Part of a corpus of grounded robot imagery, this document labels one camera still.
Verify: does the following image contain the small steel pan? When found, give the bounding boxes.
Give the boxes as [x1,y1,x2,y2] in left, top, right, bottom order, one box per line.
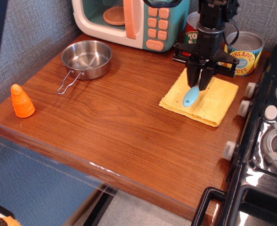
[57,40,113,95]

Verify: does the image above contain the orange toy carrot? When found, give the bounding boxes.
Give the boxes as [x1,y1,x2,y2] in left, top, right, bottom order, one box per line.
[10,84,35,118]

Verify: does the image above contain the orange plate inside microwave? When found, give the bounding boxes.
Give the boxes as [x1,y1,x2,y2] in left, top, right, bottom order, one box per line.
[103,6,125,26]

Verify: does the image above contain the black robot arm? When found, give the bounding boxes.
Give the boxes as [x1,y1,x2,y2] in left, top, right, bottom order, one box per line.
[173,0,239,91]

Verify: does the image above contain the pineapple slices can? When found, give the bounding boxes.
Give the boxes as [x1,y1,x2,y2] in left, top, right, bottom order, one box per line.
[224,32,264,76]

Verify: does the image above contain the black toy stove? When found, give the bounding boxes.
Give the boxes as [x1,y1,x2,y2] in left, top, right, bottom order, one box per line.
[192,45,277,226]

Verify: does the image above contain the tomato sauce can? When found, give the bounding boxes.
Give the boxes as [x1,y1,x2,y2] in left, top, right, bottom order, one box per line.
[184,11,200,44]

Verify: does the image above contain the toy microwave oven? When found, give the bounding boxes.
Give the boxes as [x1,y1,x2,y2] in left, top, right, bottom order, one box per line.
[72,0,190,52]

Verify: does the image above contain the white spatula with teal handle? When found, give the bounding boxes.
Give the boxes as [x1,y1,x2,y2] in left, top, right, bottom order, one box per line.
[182,61,222,108]

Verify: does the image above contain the folded yellow cloth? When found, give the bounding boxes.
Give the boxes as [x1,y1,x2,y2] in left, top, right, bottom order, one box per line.
[159,69,239,127]

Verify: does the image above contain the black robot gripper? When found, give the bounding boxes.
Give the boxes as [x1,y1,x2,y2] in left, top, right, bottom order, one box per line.
[172,26,240,91]

